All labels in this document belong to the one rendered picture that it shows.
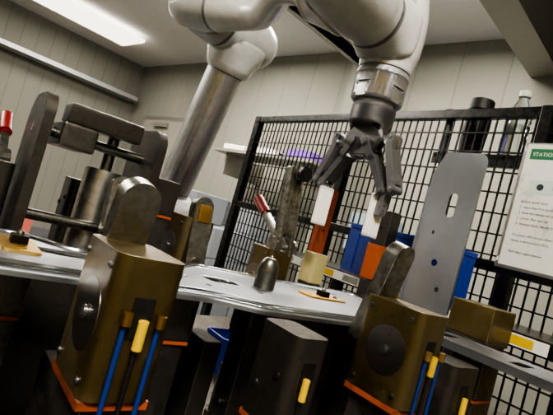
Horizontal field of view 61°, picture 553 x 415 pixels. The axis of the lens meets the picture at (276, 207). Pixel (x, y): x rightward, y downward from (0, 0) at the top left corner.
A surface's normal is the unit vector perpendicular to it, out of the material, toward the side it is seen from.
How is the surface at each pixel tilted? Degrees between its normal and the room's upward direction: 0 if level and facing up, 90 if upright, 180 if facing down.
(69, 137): 90
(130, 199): 102
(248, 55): 113
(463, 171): 90
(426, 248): 90
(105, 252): 90
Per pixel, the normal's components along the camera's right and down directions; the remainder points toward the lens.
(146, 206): 0.51, 0.33
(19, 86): 0.70, 0.17
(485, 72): -0.66, -0.22
